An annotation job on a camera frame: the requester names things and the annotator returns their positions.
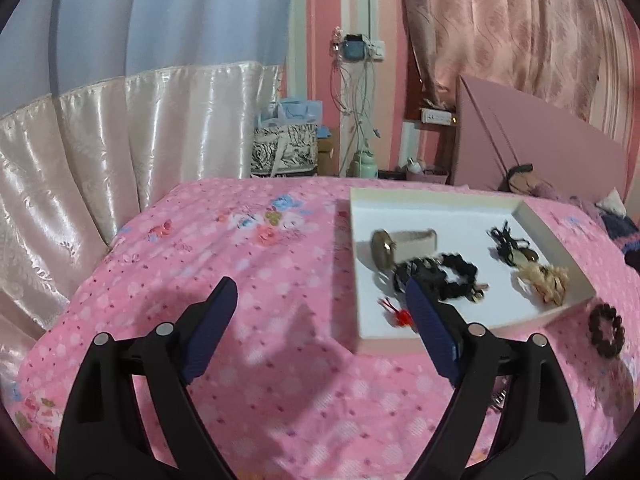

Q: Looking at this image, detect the white power strip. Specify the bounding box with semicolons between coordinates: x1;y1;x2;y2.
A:
420;107;457;125

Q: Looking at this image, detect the white pillow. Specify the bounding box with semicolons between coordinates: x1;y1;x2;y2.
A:
596;187;627;217

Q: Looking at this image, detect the brown cardboard box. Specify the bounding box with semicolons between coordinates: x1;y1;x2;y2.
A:
317;137;334;177

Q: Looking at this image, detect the watch with grey band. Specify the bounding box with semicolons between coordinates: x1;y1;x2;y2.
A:
371;228;438;276

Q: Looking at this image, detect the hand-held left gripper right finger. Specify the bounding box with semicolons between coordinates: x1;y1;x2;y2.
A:
405;275;585;480

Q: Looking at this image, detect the tall white box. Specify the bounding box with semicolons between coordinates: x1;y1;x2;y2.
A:
400;122;416;171

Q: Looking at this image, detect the brown wooden bead bracelet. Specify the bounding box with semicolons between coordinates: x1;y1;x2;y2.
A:
587;304;626;359

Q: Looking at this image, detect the pink floral bedspread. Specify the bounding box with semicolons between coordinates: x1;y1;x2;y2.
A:
0;177;640;480

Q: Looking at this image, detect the dark patterned blanket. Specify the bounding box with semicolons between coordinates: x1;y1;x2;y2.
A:
597;202;640;272

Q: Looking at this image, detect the white jewelry tray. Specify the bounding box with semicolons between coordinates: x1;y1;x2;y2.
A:
348;187;598;356

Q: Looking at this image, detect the pink basket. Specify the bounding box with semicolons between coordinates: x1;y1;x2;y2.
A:
405;166;449;184

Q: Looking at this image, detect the black beaded bracelet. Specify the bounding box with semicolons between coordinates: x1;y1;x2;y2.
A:
394;257;448;297

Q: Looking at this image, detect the dark pendant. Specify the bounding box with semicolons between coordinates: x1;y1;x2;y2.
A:
487;221;542;269

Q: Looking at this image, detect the bundle of hanging cables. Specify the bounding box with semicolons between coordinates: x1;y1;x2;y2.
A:
330;57;382;177

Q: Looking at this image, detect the white wall socket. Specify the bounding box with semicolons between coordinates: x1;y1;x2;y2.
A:
330;37;387;62

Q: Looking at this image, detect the light blue paper bag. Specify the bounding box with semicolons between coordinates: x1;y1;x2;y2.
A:
257;100;324;129

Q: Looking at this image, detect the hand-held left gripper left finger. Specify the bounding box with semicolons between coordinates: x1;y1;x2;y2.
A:
56;276;238;480

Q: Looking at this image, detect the blue plugged-in device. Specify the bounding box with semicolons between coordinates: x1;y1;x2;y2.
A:
341;34;367;62

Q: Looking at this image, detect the pink floral curtain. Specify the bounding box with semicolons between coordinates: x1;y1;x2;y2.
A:
395;0;632;127

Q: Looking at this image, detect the purple fuzzy cloth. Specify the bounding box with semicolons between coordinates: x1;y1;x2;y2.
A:
532;182;602;222

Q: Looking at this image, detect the white and blue satin curtain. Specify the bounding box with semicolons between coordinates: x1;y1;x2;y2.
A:
0;0;307;376

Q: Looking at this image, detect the red knot charm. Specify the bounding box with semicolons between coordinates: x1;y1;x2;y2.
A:
378;297;418;332

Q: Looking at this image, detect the zebra print bag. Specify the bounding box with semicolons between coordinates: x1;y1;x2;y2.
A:
251;124;320;178

